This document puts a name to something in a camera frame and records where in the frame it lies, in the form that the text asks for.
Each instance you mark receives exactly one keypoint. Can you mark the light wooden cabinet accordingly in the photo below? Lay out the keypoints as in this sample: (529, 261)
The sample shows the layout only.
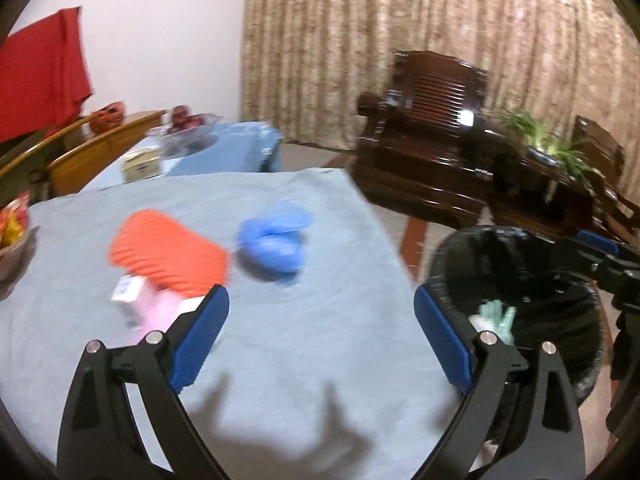
(100, 160)

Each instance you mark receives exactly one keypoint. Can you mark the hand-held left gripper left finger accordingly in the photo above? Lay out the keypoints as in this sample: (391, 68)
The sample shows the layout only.
(200, 340)

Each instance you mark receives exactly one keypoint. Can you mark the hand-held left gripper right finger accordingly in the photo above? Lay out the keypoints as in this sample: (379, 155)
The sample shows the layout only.
(445, 340)

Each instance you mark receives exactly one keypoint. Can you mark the waste bin with black bag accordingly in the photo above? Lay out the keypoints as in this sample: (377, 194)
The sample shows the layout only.
(550, 310)

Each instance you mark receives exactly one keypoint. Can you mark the glass fruit bowl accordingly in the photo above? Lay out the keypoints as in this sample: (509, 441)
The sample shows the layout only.
(190, 140)

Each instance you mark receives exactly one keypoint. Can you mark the green rubber glove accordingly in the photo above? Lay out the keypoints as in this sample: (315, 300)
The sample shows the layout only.
(495, 317)

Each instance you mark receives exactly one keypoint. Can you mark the red cloth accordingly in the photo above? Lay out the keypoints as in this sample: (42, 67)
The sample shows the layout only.
(40, 70)

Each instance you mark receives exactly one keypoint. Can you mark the beige floral curtain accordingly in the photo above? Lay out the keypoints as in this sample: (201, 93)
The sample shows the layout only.
(400, 35)

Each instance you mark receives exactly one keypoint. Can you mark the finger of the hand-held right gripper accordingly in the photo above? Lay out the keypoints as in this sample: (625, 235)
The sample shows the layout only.
(600, 241)
(590, 262)

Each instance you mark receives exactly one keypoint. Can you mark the beige tissue box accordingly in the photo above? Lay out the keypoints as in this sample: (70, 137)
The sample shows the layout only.
(142, 166)

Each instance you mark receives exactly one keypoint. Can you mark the clear glass snack dish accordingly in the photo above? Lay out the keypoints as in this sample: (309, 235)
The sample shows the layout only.
(20, 270)

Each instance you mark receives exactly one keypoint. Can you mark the blue tablecloth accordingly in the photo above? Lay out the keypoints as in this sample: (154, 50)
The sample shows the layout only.
(235, 150)

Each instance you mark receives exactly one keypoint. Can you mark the red plastic bag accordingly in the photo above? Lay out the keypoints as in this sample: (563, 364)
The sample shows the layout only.
(107, 117)

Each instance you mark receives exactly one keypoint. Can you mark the dark wooden side table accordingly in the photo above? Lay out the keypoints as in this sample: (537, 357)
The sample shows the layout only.
(540, 195)

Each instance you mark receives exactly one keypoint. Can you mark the red apple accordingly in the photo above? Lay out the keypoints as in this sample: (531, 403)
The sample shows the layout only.
(181, 116)
(196, 121)

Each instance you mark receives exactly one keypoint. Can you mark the green potted plant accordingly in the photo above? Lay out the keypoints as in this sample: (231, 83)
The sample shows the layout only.
(565, 152)

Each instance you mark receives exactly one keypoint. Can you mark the dark wooden cushioned armchair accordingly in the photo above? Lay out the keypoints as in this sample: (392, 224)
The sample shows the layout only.
(607, 175)

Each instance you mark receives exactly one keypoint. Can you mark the pink packet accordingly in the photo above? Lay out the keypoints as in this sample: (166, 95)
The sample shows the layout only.
(160, 310)

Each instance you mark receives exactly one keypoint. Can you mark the large orange foam net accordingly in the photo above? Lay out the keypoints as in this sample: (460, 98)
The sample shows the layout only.
(170, 250)

